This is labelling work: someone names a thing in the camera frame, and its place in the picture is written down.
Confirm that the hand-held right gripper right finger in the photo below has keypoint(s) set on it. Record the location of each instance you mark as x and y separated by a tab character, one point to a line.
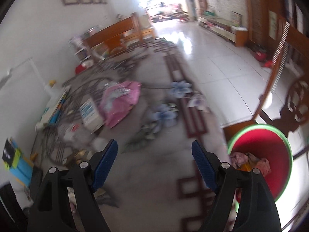
205	166

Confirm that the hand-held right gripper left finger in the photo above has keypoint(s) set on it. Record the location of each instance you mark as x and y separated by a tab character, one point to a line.
106	164

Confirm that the printed paper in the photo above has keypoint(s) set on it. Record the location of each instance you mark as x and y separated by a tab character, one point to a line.
239	158

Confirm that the orange plastic bag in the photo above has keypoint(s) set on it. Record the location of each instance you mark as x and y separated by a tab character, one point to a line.
245	167

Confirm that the white milk carton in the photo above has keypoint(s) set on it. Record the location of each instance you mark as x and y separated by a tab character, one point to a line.
91	114

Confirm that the large pink bag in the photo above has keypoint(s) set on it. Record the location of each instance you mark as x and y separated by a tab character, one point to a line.
120	104

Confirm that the red bin with green rim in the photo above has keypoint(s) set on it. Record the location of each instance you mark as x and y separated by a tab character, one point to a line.
272	149

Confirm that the stack of papers and books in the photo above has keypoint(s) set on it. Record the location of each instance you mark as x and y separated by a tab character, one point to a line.
59	108

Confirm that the white desk lamp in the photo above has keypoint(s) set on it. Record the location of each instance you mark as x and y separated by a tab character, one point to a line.
50	108

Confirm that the white pen cup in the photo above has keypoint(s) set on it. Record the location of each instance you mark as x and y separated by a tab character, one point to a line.
53	88

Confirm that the red round object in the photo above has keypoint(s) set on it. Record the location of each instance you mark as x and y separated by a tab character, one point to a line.
83	69

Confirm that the smartphone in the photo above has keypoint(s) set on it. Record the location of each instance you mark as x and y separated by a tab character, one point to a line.
8	153

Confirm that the red dustpan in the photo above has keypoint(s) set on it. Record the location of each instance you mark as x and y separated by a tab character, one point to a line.
268	64

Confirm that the white bookshelf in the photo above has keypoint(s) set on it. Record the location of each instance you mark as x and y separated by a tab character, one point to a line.
82	46

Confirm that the red floor bucket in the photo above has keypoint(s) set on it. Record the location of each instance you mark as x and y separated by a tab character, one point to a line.
260	54

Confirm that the plain wooden chair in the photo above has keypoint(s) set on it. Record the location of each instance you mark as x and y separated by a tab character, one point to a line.
113	33

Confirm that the carved wooden chair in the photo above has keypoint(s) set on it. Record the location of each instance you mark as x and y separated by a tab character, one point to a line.
282	60

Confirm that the wooden television cabinet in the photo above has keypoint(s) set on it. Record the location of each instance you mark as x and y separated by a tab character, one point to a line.
224	30

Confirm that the small framed picture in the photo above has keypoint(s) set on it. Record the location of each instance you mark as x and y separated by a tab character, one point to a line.
236	18

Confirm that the short panel painting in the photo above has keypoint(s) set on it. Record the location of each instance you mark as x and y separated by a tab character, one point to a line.
272	24

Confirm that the blue door curtain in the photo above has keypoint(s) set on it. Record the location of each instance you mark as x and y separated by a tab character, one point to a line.
293	4

